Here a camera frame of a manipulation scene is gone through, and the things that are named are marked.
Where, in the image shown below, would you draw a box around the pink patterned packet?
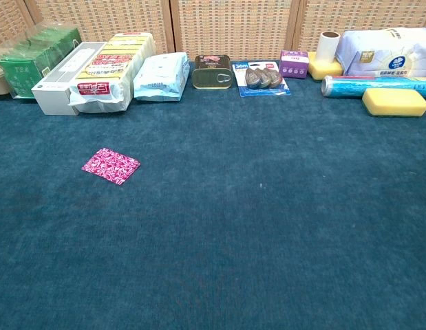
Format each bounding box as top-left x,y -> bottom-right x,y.
81,147 -> 142,187

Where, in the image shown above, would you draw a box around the teal table cloth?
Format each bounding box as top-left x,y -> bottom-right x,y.
0,60 -> 426,330

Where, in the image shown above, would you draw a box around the black gold meat can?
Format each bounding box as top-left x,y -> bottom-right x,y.
191,54 -> 233,91

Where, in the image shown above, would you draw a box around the blue blister pack of hooks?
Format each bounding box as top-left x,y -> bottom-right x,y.
232,60 -> 292,98

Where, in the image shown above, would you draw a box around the light blue wet wipes pack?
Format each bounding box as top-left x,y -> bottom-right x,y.
133,52 -> 190,102

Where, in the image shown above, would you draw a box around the small purple box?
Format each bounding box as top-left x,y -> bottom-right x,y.
278,49 -> 310,80

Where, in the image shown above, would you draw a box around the wicker folding screen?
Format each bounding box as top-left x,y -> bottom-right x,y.
0,0 -> 426,63

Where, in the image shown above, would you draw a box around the yellow sponge multipack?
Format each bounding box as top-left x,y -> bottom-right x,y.
68,32 -> 157,113

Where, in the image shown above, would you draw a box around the square yellow sponge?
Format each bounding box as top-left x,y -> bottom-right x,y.
307,51 -> 344,83

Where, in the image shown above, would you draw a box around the blue food wrap roll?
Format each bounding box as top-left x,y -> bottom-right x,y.
321,75 -> 426,100

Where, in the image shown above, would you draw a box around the white paper roll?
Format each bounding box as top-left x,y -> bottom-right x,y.
317,31 -> 342,65

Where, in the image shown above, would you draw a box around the long white cardboard box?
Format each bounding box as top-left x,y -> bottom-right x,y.
31,41 -> 109,116

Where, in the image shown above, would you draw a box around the oblong yellow sponge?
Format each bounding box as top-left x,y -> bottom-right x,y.
361,87 -> 426,118

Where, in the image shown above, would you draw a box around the large white tissue pack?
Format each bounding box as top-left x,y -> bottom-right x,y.
335,27 -> 426,78

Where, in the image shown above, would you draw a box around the clear box green tea bags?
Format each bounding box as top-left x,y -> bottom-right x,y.
0,20 -> 83,100

